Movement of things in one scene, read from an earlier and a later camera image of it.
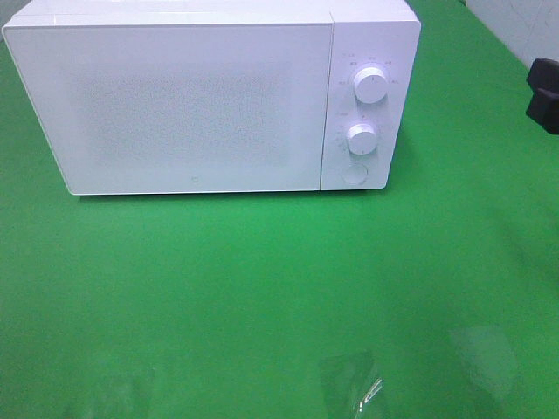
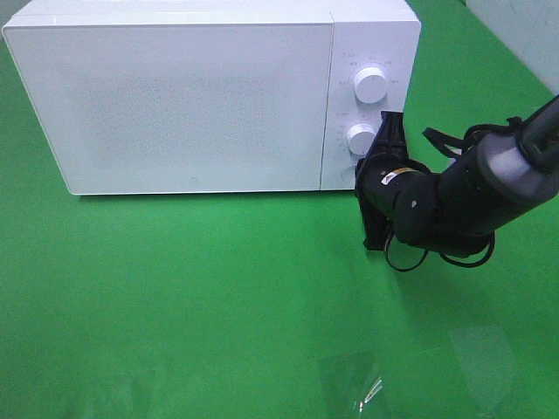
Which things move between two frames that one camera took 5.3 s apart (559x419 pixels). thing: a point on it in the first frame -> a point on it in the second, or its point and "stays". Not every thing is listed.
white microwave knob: x=362 y=139 stays
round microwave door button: x=354 y=174 stays
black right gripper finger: x=544 y=75 -> x=387 y=154
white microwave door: x=179 y=108 stays
